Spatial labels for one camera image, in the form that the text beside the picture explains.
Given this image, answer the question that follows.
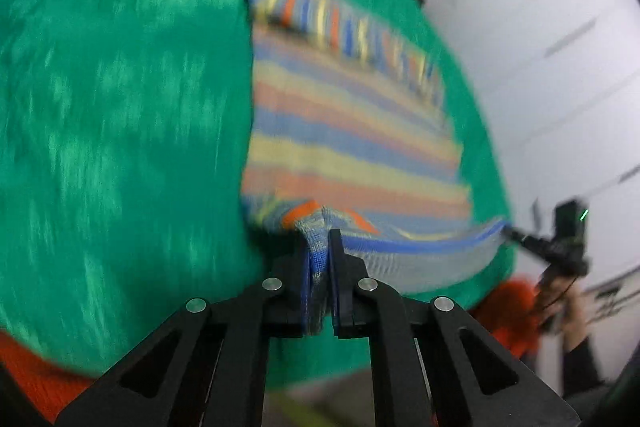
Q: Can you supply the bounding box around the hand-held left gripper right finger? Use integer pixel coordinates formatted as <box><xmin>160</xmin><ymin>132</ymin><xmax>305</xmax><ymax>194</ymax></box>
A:
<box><xmin>327</xmin><ymin>228</ymin><xmax>584</xmax><ymax>427</ymax></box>

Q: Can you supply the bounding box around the white wardrobe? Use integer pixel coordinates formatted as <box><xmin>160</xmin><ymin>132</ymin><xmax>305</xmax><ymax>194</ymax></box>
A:
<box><xmin>389</xmin><ymin>0</ymin><xmax>640</xmax><ymax>389</ymax></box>

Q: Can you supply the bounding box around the person's right hand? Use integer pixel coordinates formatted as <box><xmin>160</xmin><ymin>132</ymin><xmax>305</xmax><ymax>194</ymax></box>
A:
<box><xmin>539</xmin><ymin>274</ymin><xmax>592</xmax><ymax>339</ymax></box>

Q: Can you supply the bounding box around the green velvet blanket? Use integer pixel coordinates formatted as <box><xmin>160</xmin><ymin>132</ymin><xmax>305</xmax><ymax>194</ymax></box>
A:
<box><xmin>0</xmin><ymin>0</ymin><xmax>517</xmax><ymax>394</ymax></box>

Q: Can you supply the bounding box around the orange fleece blanket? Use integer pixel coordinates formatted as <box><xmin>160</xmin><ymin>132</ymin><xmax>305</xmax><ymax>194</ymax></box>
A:
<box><xmin>0</xmin><ymin>276</ymin><xmax>544</xmax><ymax>423</ymax></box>

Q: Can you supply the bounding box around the striped knit sweater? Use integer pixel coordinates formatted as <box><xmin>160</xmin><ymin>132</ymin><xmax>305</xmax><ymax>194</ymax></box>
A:
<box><xmin>240</xmin><ymin>0</ymin><xmax>512</xmax><ymax>337</ymax></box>

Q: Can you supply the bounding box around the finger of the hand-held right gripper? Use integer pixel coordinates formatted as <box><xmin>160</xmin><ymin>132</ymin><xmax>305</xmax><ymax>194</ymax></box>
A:
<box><xmin>502</xmin><ymin>224</ymin><xmax>553</xmax><ymax>259</ymax></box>

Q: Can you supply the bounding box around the person's right forearm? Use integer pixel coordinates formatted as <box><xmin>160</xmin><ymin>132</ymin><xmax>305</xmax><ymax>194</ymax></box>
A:
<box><xmin>559</xmin><ymin>312</ymin><xmax>610</xmax><ymax>402</ymax></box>

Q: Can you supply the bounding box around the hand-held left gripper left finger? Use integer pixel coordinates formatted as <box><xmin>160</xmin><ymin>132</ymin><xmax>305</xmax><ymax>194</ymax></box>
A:
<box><xmin>54</xmin><ymin>252</ymin><xmax>315</xmax><ymax>427</ymax></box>

